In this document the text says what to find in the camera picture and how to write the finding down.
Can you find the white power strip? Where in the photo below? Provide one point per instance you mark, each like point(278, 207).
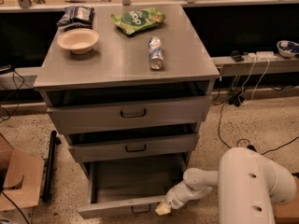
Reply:
point(263, 55)

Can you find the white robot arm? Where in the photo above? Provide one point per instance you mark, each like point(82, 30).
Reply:
point(248, 185)

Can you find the right cardboard box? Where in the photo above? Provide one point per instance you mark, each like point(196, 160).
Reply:
point(289, 213)

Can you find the grey bottom drawer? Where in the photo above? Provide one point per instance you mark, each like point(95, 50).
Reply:
point(131, 186)

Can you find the small black device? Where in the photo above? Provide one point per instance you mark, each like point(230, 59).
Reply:
point(236, 56)

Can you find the silver soda can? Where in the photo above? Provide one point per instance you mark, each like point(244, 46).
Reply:
point(156, 57)

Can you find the grey drawer cabinet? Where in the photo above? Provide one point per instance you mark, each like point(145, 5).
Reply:
point(118, 70)

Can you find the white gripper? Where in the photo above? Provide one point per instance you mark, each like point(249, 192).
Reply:
point(173, 197)

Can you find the dark blue snack bag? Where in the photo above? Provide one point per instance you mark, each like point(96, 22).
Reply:
point(76, 15)

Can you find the black bar left floor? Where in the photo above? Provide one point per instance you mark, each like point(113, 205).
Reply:
point(54, 141)

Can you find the beige paper bowl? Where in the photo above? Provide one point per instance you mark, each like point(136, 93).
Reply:
point(78, 41)

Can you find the black bar floor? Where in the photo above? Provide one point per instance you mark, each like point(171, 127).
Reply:
point(252, 147)
point(54, 141)

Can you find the green chip bag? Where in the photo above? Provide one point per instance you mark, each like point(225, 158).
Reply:
point(138, 20)

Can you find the left cardboard box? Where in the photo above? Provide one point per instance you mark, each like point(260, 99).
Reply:
point(22, 175)

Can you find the grey drawer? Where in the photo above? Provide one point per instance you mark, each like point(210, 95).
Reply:
point(129, 115)
point(131, 186)
point(125, 149)

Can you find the black power adapter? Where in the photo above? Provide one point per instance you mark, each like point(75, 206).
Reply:
point(236, 100)

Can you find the black bar right floor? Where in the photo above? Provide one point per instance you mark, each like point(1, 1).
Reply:
point(252, 147)

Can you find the grey top drawer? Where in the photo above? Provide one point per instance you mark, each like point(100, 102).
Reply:
point(129, 115)

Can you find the grey middle drawer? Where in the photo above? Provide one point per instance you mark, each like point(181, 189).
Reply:
point(125, 149)

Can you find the cardboard box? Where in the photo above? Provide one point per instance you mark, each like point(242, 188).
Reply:
point(22, 175)
point(289, 213)

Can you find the blue white bowl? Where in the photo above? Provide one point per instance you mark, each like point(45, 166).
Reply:
point(287, 48)

